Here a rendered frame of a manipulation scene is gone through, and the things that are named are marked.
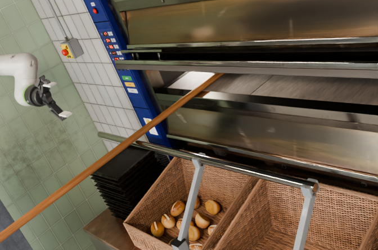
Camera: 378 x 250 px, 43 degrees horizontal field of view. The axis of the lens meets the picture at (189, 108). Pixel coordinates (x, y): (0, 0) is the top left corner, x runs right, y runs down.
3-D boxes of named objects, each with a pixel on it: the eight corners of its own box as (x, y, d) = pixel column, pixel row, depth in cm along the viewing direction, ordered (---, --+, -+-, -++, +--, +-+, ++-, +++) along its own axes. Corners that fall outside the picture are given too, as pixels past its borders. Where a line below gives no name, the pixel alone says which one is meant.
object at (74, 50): (76, 53, 284) (68, 38, 280) (84, 53, 277) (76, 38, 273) (66, 59, 280) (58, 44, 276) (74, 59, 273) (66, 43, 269)
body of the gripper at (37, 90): (42, 83, 201) (51, 84, 194) (52, 100, 204) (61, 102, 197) (27, 92, 197) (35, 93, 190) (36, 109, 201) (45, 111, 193)
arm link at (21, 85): (35, 104, 220) (10, 106, 213) (34, 77, 219) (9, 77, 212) (47, 106, 209) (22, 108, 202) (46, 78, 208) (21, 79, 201)
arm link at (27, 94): (28, 110, 204) (18, 92, 201) (51, 97, 210) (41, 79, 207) (34, 112, 200) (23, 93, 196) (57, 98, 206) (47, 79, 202)
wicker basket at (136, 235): (198, 188, 264) (180, 147, 253) (277, 214, 220) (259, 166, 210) (133, 246, 239) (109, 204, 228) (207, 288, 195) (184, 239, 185)
